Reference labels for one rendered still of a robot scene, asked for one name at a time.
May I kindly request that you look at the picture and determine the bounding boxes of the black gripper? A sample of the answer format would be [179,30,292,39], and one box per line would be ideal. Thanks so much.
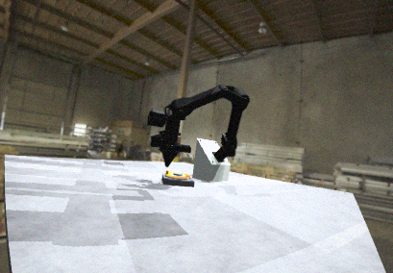
[151,128,191,168]

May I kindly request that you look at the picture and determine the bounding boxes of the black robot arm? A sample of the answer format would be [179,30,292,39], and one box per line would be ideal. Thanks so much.
[147,84,250,162]

